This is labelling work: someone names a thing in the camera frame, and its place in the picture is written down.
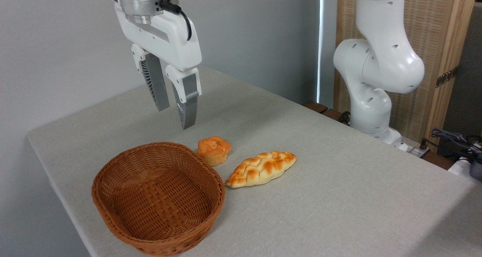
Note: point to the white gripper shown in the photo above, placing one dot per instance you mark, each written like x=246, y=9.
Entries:
x=165, y=42

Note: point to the braided golden bread loaf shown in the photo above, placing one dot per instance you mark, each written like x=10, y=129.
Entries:
x=261, y=168

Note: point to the orange muffin-shaped bread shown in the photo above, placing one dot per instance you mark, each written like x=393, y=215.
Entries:
x=213, y=149

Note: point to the brown wicker basket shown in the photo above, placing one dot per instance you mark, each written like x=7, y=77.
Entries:
x=180, y=219

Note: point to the brown wooden block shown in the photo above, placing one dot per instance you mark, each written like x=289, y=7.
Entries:
x=315, y=106

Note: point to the grey tablecloth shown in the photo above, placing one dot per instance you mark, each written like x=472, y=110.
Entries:
x=320, y=211

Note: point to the black power plug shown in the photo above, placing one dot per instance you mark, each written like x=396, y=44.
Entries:
x=424, y=144

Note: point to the metal screen hinge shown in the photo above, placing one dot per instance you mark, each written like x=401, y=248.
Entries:
x=447, y=77

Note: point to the grey device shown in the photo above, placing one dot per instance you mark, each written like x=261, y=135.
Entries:
x=476, y=170

